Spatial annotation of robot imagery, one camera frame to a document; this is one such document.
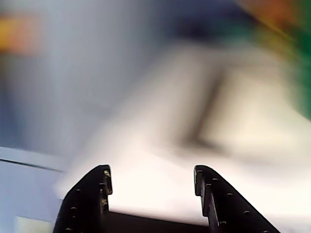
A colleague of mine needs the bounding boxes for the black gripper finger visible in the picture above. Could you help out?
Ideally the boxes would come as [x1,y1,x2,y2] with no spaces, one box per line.
[193,165,280,233]
[52,164,114,233]

